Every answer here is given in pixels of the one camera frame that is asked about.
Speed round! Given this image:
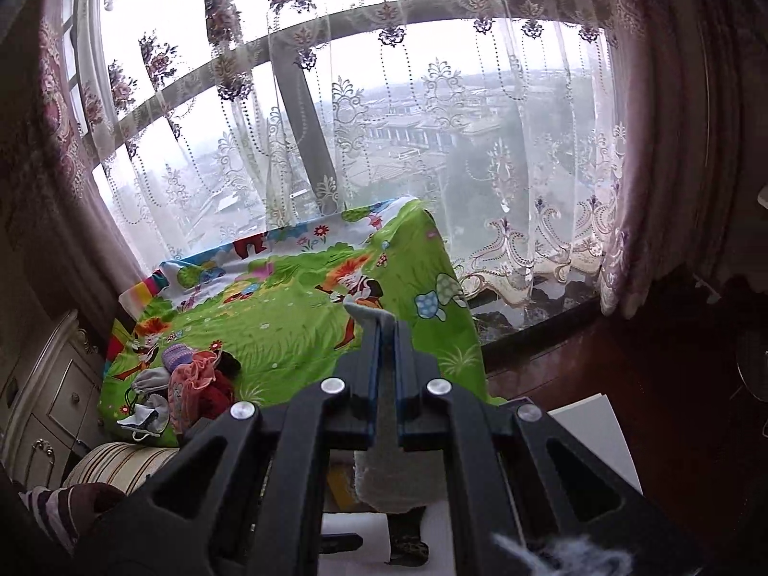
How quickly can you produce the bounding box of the dark red fluffy knit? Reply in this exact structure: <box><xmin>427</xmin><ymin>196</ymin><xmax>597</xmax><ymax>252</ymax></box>
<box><xmin>192</xmin><ymin>369</ymin><xmax>236</xmax><ymax>422</ymax></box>

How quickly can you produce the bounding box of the white checkered face mask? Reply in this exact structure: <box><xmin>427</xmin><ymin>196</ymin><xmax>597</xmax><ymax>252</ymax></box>
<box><xmin>117</xmin><ymin>394</ymin><xmax>169</xmax><ymax>442</ymax></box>

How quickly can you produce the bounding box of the light blue terry towel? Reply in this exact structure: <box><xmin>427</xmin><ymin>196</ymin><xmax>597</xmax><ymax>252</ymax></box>
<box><xmin>344</xmin><ymin>299</ymin><xmax>446</xmax><ymax>515</ymax></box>

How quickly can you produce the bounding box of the dark green knit glove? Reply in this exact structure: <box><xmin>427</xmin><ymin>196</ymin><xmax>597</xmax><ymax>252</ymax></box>
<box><xmin>386</xmin><ymin>506</ymin><xmax>430</xmax><ymax>568</ymax></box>

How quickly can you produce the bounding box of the dark brown knit cuff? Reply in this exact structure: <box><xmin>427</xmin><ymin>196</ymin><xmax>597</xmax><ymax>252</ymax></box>
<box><xmin>216</xmin><ymin>351</ymin><xmax>242</xmax><ymax>381</ymax></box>

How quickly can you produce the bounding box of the grey felt cloth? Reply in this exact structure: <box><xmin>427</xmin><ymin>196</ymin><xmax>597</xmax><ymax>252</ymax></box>
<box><xmin>132</xmin><ymin>367</ymin><xmax>170</xmax><ymax>396</ymax></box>

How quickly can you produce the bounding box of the purple patterned knit sock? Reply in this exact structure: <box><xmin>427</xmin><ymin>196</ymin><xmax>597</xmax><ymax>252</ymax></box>
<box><xmin>161</xmin><ymin>342</ymin><xmax>194</xmax><ymax>373</ymax></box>

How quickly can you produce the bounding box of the yellow sponge large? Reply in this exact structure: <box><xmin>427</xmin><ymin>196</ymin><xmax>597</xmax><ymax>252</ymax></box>
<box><xmin>327</xmin><ymin>463</ymin><xmax>359</xmax><ymax>512</ymax></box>

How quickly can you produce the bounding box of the striped sleeve left forearm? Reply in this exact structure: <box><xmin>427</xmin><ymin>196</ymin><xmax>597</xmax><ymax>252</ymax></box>
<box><xmin>18</xmin><ymin>482</ymin><xmax>128</xmax><ymax>555</ymax></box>

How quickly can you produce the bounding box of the purple cardboard box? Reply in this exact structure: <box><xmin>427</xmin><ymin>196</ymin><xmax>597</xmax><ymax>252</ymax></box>
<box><xmin>318</xmin><ymin>394</ymin><xmax>642</xmax><ymax>575</ymax></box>

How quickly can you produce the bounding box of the striped tasselled cushion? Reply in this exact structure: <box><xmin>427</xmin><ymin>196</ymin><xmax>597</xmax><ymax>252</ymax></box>
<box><xmin>62</xmin><ymin>442</ymin><xmax>179</xmax><ymax>494</ymax></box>

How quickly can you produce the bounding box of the green cartoon mushroom bedsheet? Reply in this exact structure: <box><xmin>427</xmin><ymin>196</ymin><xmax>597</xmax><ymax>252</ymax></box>
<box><xmin>99</xmin><ymin>198</ymin><xmax>490</xmax><ymax>440</ymax></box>

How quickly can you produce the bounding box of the cream carved dresser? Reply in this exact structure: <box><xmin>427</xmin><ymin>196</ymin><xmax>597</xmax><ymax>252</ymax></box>
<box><xmin>1</xmin><ymin>310</ymin><xmax>108</xmax><ymax>489</ymax></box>

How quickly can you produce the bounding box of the white lace floral curtain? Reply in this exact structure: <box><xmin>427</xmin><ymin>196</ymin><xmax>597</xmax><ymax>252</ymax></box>
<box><xmin>62</xmin><ymin>0</ymin><xmax>626</xmax><ymax>304</ymax></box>

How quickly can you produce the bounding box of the beige heavy curtain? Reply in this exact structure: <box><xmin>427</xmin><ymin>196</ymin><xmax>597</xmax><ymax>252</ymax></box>
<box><xmin>600</xmin><ymin>0</ymin><xmax>767</xmax><ymax>317</ymax></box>

